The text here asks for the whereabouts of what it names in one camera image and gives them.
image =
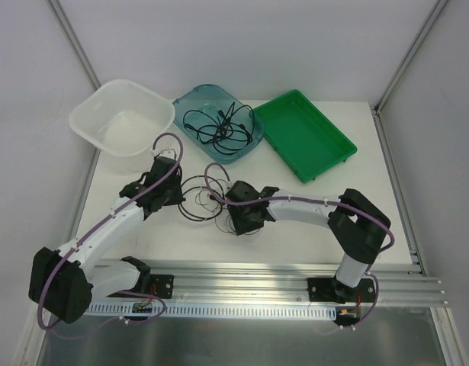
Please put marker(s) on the right aluminium frame post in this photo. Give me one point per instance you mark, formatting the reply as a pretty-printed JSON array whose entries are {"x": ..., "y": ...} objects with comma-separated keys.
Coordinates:
[{"x": 422, "y": 34}]

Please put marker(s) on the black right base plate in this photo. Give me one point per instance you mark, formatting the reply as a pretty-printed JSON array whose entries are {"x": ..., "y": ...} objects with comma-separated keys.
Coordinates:
[{"x": 324, "y": 289}]

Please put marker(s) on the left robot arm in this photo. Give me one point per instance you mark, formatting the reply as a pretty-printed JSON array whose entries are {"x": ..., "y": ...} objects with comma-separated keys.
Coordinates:
[{"x": 66, "y": 280}]

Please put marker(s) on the white plastic tub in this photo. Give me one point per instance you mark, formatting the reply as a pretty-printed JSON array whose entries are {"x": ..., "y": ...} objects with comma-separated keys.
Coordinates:
[{"x": 122, "y": 119}]

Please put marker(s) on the green plastic tray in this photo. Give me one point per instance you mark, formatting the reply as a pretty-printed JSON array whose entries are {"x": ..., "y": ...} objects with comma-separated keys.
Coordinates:
[{"x": 308, "y": 142}]

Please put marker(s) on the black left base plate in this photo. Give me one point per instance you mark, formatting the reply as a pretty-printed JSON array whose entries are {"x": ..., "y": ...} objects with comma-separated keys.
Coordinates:
[{"x": 161, "y": 285}]

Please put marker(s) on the white slotted cable duct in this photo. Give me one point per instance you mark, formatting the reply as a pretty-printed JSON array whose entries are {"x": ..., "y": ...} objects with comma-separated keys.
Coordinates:
[{"x": 211, "y": 310}]

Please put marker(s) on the left aluminium frame post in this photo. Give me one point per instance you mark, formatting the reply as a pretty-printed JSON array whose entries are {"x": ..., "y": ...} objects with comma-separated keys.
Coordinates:
[{"x": 69, "y": 33}]

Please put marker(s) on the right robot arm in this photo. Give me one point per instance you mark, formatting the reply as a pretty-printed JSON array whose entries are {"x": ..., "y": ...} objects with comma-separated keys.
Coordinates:
[{"x": 357, "y": 224}]

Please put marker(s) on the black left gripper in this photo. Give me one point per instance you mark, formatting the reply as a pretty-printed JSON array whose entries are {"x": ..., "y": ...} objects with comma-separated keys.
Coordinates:
[{"x": 169, "y": 189}]

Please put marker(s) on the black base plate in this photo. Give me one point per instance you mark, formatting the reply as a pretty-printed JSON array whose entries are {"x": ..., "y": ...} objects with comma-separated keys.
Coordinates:
[
  {"x": 161, "y": 285},
  {"x": 324, "y": 289}
]

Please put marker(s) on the aluminium frame post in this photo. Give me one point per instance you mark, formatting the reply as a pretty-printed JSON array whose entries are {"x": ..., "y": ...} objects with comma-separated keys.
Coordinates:
[
  {"x": 422, "y": 34},
  {"x": 69, "y": 33}
]

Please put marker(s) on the teal translucent plastic tray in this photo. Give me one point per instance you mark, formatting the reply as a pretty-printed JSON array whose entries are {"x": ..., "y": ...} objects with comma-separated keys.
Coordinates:
[{"x": 222, "y": 126}]

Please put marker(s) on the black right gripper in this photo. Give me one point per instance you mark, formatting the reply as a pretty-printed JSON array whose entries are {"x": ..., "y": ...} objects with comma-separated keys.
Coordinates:
[{"x": 237, "y": 213}]

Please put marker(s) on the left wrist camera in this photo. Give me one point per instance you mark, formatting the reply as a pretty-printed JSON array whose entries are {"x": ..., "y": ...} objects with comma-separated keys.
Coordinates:
[{"x": 166, "y": 153}]

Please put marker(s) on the aluminium mounting rail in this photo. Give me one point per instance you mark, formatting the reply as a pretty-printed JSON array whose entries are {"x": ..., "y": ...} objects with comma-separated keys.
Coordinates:
[{"x": 400, "y": 285}]

